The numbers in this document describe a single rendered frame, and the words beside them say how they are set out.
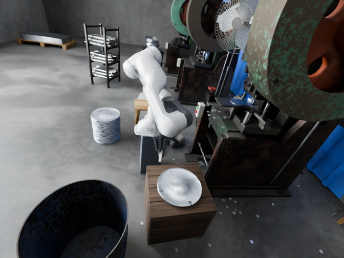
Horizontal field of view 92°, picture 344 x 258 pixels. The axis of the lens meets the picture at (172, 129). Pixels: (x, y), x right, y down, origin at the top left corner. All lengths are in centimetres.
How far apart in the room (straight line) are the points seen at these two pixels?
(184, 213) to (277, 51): 91
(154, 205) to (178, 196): 16
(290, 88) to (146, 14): 712
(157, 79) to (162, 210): 72
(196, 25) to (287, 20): 180
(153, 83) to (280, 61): 53
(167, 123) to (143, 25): 717
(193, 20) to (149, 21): 532
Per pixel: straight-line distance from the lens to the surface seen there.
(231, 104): 134
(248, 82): 137
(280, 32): 80
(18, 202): 171
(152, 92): 74
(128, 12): 776
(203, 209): 112
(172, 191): 111
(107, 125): 180
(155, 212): 105
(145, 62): 83
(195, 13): 250
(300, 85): 95
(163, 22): 774
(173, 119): 69
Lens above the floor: 127
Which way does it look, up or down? 34 degrees down
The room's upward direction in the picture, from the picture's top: 10 degrees clockwise
